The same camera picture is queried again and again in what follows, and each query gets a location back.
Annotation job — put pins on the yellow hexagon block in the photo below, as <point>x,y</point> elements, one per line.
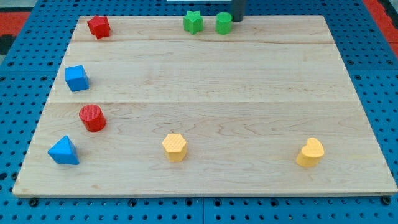
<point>175,147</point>

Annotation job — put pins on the yellow heart block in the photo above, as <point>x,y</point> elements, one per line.
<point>311,153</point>

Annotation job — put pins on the light wooden board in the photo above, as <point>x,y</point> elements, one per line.
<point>245,103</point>

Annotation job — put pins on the green star block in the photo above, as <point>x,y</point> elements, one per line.
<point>193,22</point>

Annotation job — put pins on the green cylinder block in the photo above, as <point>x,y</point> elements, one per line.
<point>223,23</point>

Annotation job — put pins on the red cylinder block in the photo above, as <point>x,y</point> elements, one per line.
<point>92,117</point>

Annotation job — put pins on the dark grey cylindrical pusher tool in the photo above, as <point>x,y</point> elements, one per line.
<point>238,8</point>

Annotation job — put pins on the blue cube block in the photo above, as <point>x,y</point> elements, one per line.
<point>76,78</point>

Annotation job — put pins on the red star block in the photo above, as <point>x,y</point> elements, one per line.
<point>99,26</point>

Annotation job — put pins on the blue triangle block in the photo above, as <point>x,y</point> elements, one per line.
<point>64,152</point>

